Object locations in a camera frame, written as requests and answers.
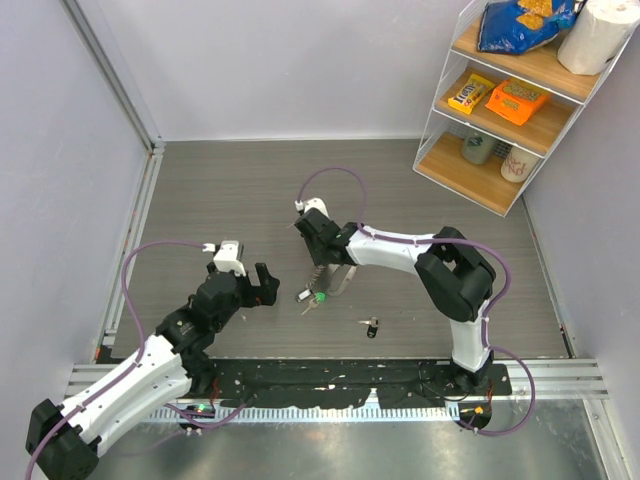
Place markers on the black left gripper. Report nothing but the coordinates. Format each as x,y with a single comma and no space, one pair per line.
259,294

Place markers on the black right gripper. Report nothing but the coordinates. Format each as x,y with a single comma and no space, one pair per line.
318,259

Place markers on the silver metal key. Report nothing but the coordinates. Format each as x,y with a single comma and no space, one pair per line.
313,303

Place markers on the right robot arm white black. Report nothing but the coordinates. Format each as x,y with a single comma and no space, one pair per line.
457,278

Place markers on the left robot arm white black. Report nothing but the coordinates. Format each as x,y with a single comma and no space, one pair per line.
66,440

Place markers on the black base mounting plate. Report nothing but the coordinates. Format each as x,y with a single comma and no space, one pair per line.
341,384

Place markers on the grey green cup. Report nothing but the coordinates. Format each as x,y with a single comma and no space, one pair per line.
477,147

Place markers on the white printed cup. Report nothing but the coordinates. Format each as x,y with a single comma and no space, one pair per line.
518,164

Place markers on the yellow candy bag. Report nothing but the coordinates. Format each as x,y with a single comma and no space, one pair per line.
470,94

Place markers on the orange candy bag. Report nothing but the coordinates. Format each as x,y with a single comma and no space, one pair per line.
517,101

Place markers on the blue chips bag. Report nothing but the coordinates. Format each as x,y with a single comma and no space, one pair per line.
517,27

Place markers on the white paper towel roll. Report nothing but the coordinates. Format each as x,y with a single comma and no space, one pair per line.
599,31

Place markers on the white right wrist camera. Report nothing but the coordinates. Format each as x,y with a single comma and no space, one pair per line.
311,205

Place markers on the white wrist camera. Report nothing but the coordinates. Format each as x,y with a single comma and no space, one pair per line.
311,205
227,256

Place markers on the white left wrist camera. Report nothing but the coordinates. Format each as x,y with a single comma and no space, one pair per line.
227,256

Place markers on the aluminium cable duct rail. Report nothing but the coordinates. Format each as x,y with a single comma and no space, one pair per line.
369,412

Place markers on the white wire wooden shelf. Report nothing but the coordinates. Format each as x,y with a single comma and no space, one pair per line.
496,119

